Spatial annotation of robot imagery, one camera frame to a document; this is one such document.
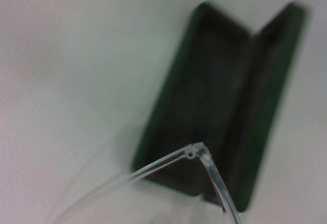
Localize clear white glasses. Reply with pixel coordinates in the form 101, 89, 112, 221
38, 142, 243, 224

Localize green glasses case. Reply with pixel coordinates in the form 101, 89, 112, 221
131, 1, 312, 213

